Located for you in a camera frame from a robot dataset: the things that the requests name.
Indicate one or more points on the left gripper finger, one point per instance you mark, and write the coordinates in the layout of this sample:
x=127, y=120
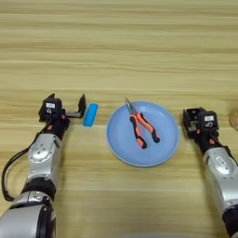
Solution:
x=51, y=97
x=82, y=107

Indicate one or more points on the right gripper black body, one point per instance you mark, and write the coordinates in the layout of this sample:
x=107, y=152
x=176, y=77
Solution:
x=195, y=133

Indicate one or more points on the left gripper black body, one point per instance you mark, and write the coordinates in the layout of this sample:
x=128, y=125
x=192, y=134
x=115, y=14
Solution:
x=74, y=115

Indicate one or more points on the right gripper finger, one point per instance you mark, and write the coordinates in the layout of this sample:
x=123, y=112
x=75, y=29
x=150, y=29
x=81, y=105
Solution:
x=185, y=124
x=202, y=109

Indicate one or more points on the small black silver cube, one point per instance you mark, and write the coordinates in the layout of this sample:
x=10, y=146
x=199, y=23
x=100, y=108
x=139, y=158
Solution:
x=193, y=123

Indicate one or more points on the orange black needle-nose pliers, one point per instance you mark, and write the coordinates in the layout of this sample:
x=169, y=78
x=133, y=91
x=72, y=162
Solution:
x=138, y=121

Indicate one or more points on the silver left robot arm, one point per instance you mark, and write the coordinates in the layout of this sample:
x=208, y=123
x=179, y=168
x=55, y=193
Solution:
x=42, y=155

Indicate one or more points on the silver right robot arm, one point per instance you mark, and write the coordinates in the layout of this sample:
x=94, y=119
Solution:
x=221, y=173

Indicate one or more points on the blue rectangular eraser block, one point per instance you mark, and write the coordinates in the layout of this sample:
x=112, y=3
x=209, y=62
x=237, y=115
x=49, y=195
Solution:
x=90, y=115

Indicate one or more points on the right gripper labelled black box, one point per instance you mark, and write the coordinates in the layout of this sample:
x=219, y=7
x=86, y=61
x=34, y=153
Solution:
x=209, y=121

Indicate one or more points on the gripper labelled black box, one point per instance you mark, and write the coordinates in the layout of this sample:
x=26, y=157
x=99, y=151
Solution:
x=209, y=121
x=50, y=111

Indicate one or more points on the left gripper labelled black box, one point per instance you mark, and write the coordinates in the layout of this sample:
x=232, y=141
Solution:
x=50, y=111

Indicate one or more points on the orange juice bottle white cap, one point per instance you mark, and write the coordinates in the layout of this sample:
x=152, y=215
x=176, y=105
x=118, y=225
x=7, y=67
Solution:
x=235, y=119

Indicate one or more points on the light blue round plate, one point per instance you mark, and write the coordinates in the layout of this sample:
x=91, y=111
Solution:
x=161, y=155

